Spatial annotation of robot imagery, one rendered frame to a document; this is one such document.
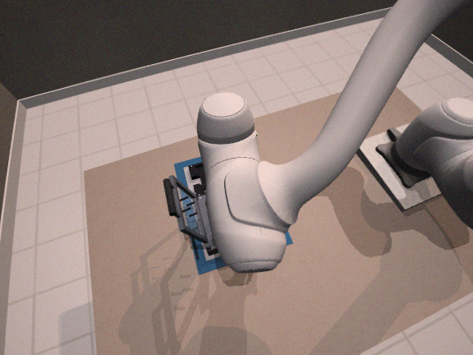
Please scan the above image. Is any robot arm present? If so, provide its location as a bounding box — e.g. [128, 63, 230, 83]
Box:
[197, 0, 473, 274]

